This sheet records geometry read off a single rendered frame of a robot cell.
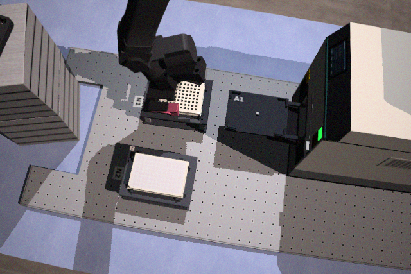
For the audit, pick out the white label with black n2 text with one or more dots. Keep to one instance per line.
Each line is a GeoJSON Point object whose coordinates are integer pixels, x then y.
{"type": "Point", "coordinates": [118, 173]}

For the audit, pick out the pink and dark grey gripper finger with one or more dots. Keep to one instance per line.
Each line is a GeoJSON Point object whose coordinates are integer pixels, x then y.
{"type": "Point", "coordinates": [173, 109]}

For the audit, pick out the white label with n1 text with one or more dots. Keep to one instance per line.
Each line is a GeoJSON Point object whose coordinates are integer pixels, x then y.
{"type": "Point", "coordinates": [138, 101]}

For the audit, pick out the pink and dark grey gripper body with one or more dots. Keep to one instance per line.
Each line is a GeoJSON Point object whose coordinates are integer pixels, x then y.
{"type": "Point", "coordinates": [155, 94]}

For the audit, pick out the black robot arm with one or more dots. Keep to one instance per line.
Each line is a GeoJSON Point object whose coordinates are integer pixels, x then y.
{"type": "Point", "coordinates": [137, 41]}

